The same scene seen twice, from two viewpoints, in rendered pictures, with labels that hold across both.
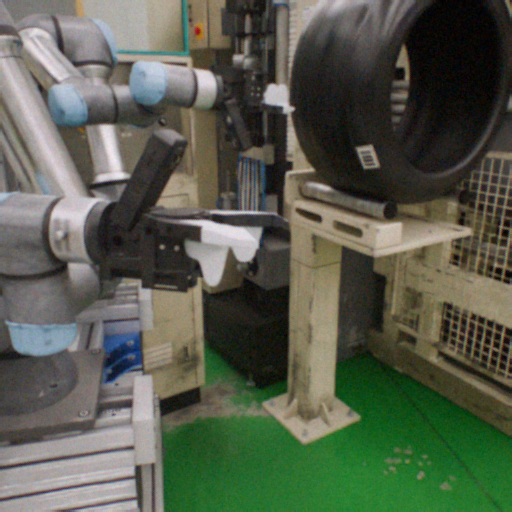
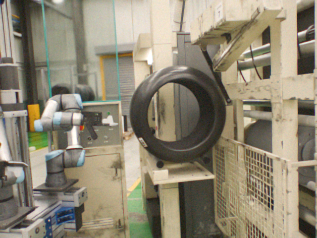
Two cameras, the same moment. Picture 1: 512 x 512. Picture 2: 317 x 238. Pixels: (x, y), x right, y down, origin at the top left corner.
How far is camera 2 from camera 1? 0.96 m
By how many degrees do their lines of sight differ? 27
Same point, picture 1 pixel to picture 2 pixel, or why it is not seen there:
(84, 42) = (69, 102)
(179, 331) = (116, 212)
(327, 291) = (171, 201)
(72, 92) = (38, 122)
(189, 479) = not seen: outside the picture
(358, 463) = not seen: outside the picture
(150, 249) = not seen: outside the picture
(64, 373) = (7, 211)
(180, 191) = (116, 152)
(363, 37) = (135, 98)
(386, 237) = (159, 176)
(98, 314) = (60, 198)
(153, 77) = (56, 117)
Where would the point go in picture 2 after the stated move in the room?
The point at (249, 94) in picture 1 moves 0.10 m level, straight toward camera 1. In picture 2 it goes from (93, 120) to (82, 122)
